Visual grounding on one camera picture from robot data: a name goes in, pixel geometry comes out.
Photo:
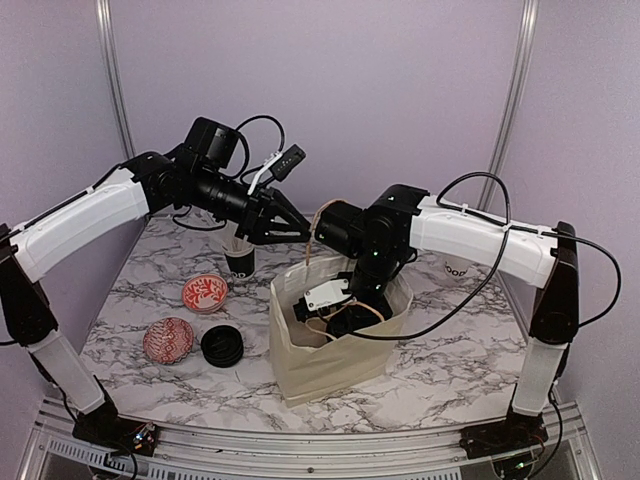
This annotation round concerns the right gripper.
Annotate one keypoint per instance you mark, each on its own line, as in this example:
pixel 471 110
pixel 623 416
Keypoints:
pixel 357 317

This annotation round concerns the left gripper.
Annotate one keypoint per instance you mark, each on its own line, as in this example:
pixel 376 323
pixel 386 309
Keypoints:
pixel 253 220

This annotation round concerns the cream paper bag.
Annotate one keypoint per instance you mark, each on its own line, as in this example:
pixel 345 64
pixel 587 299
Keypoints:
pixel 305 364

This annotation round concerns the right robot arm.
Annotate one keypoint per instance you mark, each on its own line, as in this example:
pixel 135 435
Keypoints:
pixel 405 220

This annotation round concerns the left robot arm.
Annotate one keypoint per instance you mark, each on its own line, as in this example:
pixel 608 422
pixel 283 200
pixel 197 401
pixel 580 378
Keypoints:
pixel 189 175

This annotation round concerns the black cup with straws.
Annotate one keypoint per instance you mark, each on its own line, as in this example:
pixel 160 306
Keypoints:
pixel 240 258

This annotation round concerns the red floral bowl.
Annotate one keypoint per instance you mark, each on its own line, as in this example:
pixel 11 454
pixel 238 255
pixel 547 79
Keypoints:
pixel 205 294

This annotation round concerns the stack of white cups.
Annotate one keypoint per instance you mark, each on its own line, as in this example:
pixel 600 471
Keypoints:
pixel 456 267

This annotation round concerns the stack of black lids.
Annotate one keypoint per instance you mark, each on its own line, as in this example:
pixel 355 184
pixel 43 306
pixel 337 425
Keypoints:
pixel 222 346

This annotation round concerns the red patterned bowl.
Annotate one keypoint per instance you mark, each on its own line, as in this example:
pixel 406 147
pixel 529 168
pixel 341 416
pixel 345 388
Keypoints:
pixel 168 341

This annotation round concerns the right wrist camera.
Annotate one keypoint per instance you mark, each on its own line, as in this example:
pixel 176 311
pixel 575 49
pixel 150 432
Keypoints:
pixel 328 294

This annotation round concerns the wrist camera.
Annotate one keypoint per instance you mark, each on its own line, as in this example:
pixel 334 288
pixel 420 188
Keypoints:
pixel 328 294
pixel 277 167

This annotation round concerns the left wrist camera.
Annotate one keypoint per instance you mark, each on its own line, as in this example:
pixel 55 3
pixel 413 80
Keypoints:
pixel 277 167

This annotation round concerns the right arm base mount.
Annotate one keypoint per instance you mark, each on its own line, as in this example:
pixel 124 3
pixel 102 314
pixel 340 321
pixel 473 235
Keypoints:
pixel 514 432

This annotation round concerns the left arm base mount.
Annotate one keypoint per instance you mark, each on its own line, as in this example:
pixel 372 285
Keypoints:
pixel 105 427

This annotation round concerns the left aluminium post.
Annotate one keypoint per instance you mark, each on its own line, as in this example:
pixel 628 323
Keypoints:
pixel 110 60

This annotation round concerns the aluminium post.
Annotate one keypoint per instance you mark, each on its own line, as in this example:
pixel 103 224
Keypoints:
pixel 110 60
pixel 520 69

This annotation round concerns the aluminium front rail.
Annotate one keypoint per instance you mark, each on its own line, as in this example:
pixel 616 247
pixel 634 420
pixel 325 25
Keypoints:
pixel 189 452

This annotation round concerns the right aluminium post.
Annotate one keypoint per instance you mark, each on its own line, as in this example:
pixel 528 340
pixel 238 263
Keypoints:
pixel 520 69

